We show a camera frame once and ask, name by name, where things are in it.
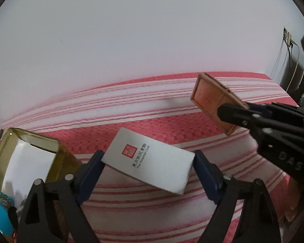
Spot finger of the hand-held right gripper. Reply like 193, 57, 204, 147
247, 102, 304, 119
216, 103, 260, 133

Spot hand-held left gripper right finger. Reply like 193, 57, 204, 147
193, 150, 280, 243

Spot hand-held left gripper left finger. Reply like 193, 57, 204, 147
16, 150, 105, 243

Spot gold metal tin tray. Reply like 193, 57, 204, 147
0, 127, 83, 233

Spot copper card case lid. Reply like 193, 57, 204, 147
191, 72, 249, 136

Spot white card box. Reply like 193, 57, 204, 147
101, 127, 195, 195

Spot large blue toy brick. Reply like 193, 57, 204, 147
0, 202, 18, 238

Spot person's right hand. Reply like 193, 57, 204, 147
285, 177, 304, 223

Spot red white striped blanket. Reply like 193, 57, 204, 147
0, 72, 302, 243

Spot hanging cables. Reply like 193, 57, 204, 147
271, 40, 300, 93

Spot wall socket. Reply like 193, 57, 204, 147
283, 27, 293, 46

